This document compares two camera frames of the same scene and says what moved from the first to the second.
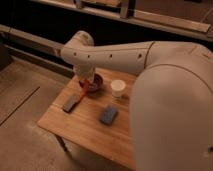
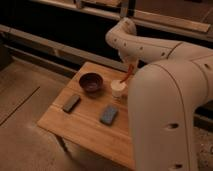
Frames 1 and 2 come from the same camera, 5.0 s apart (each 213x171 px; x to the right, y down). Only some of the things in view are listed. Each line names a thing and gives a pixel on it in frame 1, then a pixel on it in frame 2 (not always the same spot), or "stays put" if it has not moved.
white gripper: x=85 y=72 -> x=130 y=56
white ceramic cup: x=117 y=86 stays put
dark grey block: x=67 y=106 stays put
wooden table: x=98 y=120 stays put
